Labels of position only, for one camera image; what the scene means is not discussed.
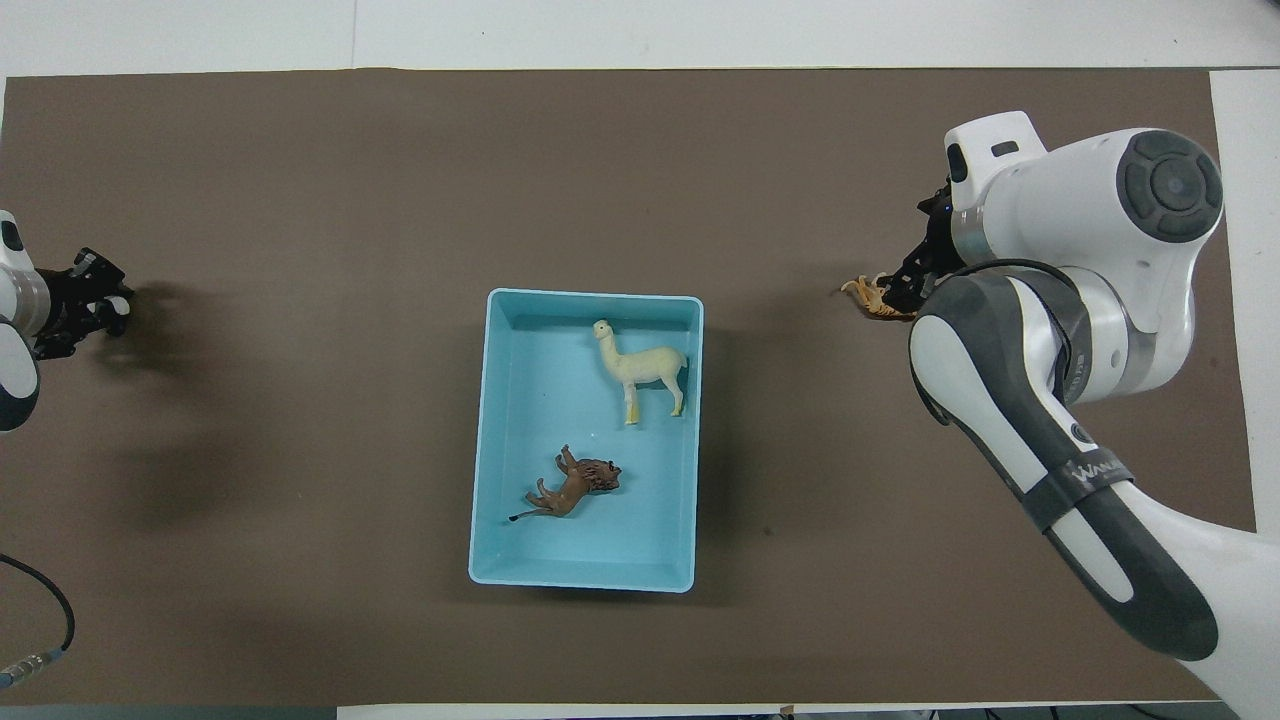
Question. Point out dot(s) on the orange striped tiger toy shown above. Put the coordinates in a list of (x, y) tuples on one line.
[(872, 296)]

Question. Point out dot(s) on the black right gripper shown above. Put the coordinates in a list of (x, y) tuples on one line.
[(940, 240)]

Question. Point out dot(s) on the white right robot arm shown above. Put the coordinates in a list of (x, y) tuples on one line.
[(1080, 220)]

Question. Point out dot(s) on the cream alpaca toy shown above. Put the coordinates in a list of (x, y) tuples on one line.
[(645, 365)]

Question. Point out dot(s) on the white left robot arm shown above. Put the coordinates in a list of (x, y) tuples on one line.
[(12, 290)]

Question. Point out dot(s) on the brown table mat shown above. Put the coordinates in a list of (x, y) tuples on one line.
[(400, 180)]

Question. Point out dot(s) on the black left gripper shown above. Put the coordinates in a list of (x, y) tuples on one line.
[(62, 305)]

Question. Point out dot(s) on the light blue storage box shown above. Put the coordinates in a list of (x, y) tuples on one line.
[(560, 400)]

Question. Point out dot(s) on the brown lion toy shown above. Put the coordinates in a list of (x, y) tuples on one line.
[(575, 488)]

